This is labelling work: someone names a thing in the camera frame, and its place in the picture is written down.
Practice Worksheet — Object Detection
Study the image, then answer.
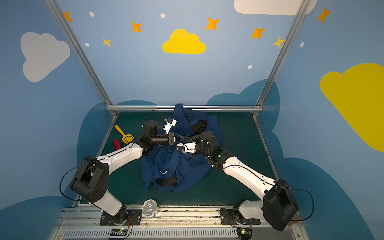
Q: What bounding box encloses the aluminium frame post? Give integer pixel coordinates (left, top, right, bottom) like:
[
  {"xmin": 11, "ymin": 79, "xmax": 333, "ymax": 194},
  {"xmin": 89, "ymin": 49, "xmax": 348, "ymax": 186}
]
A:
[
  {"xmin": 45, "ymin": 0, "xmax": 113, "ymax": 107},
  {"xmin": 253, "ymin": 0, "xmax": 312, "ymax": 120}
]

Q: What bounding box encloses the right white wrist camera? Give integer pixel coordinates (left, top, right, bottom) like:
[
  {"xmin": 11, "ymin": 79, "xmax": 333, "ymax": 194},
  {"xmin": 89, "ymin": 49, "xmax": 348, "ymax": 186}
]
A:
[{"xmin": 176, "ymin": 142, "xmax": 197, "ymax": 154}]

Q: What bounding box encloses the horizontal aluminium frame bar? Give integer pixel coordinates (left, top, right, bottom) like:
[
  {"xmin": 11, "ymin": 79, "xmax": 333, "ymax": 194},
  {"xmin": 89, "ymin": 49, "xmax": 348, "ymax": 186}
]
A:
[{"xmin": 105, "ymin": 104, "xmax": 264, "ymax": 113}]

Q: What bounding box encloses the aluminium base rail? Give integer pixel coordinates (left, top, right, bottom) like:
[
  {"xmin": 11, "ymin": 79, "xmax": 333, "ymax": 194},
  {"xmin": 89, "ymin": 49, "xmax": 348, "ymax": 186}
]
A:
[{"xmin": 50, "ymin": 205, "xmax": 309, "ymax": 240}]

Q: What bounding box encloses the green circuit board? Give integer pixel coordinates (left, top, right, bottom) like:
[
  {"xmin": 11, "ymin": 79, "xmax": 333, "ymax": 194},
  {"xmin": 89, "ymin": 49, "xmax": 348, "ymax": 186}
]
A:
[
  {"xmin": 109, "ymin": 228, "xmax": 128, "ymax": 240},
  {"xmin": 237, "ymin": 228, "xmax": 252, "ymax": 240}
]

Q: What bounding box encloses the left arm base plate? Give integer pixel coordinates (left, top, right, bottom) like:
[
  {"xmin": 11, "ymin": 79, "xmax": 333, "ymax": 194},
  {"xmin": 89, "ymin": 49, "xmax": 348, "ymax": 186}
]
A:
[{"xmin": 99, "ymin": 209, "xmax": 142, "ymax": 226}]

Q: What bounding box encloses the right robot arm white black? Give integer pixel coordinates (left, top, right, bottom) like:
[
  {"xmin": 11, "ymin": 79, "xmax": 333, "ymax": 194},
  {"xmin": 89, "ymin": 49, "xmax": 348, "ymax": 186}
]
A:
[{"xmin": 185, "ymin": 131, "xmax": 315, "ymax": 232}]

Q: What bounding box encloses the red bottle with black cap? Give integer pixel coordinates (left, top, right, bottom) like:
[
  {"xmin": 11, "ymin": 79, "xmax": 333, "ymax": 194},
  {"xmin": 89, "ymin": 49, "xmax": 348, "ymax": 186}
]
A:
[{"xmin": 113, "ymin": 139, "xmax": 122, "ymax": 151}]

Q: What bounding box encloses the right aluminium frame post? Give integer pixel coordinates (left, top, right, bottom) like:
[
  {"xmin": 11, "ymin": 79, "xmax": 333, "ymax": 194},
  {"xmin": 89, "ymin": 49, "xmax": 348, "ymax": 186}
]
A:
[{"xmin": 253, "ymin": 0, "xmax": 312, "ymax": 120}]

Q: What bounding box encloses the left aluminium frame post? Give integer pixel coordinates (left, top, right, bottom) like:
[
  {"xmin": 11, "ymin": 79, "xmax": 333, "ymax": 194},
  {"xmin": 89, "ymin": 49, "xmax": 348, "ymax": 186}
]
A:
[{"xmin": 45, "ymin": 0, "xmax": 113, "ymax": 107}]

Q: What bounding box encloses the clear glass jar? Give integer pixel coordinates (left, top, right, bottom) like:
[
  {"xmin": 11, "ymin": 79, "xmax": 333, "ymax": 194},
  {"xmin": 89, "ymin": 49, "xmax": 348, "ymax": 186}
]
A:
[{"xmin": 142, "ymin": 199, "xmax": 159, "ymax": 218}]

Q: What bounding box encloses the navy blue jacket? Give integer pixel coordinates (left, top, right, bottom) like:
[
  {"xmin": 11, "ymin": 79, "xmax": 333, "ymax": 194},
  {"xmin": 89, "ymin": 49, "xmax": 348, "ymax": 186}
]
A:
[{"xmin": 141, "ymin": 104, "xmax": 223, "ymax": 193}]

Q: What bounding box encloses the right green circuit board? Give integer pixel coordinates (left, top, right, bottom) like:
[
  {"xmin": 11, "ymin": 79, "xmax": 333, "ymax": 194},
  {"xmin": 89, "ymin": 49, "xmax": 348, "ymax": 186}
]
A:
[{"xmin": 237, "ymin": 228, "xmax": 252, "ymax": 240}]

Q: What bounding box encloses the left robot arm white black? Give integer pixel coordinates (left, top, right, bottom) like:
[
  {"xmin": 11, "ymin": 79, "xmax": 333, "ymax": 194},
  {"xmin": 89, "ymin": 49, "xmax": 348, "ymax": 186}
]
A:
[{"xmin": 69, "ymin": 118, "xmax": 177, "ymax": 226}]

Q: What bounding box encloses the yellow plastic scoop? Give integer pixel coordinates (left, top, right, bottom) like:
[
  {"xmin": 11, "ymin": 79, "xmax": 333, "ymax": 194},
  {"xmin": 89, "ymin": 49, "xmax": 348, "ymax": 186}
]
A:
[{"xmin": 114, "ymin": 125, "xmax": 134, "ymax": 144}]

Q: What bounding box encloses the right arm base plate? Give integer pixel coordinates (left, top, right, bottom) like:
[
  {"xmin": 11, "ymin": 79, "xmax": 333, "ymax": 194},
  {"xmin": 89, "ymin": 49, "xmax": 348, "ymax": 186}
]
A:
[{"xmin": 220, "ymin": 208, "xmax": 261, "ymax": 226}]

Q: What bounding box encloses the left green circuit board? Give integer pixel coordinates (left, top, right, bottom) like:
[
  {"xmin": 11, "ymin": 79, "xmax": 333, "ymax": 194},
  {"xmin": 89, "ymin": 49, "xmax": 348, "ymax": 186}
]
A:
[{"xmin": 109, "ymin": 228, "xmax": 128, "ymax": 240}]

